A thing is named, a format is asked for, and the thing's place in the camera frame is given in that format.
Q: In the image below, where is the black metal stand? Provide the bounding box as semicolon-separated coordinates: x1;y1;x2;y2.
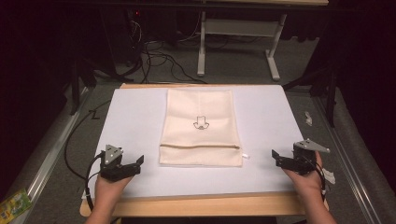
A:
68;54;125;117
281;63;340;129

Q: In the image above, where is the green printed packet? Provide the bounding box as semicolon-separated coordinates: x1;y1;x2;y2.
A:
0;188;33;222

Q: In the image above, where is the metal floor rail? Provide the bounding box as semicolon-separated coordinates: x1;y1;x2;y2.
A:
8;87;92;224
312;94;376;224

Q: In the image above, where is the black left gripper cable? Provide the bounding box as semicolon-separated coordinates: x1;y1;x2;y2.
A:
84;150;106;213

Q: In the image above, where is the white tape piece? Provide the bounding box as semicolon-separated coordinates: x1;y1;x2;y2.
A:
321;167;337;185

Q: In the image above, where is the black floor cable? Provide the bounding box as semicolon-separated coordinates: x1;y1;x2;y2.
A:
64;98;113;181

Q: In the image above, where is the wooden table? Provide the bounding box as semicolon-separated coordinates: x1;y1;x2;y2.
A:
79;82;330;217

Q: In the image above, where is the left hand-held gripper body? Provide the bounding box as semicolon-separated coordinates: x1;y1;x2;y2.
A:
99;144;132;183

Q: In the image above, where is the black computer tower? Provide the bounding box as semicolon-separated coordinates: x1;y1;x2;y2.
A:
101;7;145;68

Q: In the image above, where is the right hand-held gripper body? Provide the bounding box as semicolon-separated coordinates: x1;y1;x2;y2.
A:
291;138;331;175

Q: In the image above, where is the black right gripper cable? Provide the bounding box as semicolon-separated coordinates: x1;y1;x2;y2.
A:
301;155;327;202

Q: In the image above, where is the white desk frame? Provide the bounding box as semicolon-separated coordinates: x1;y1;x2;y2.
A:
196;0;330;82

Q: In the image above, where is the cream zipper pouch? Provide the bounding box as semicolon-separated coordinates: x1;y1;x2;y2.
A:
158;89;250;168

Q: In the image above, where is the person's left hand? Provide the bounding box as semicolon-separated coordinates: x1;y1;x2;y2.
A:
93;173;134;213

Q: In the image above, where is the tangle of black floor cables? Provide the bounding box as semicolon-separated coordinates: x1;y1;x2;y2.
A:
125;12;209;86

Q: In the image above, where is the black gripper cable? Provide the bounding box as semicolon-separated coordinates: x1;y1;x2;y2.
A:
301;155;327;202
84;150;106;213

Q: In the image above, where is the white table mat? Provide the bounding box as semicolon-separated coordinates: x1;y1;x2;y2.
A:
81;85;304;201

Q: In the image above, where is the person's right hand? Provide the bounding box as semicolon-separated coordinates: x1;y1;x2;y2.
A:
282;150;325;202

